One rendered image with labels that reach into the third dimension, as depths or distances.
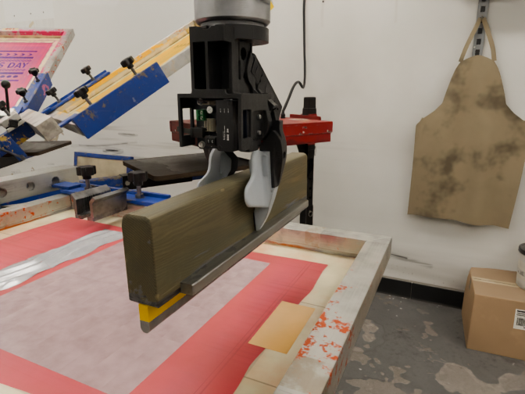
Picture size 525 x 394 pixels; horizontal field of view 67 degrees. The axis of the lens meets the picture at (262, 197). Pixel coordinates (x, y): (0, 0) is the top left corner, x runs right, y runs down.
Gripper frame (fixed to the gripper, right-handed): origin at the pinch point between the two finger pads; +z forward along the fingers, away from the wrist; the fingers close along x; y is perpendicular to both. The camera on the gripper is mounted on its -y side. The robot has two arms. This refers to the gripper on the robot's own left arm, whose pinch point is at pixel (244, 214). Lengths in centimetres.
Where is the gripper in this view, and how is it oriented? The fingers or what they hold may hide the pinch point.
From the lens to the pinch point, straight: 47.1
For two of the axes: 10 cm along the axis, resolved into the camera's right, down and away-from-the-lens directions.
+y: -4.3, 2.3, -8.7
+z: 0.0, 9.7, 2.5
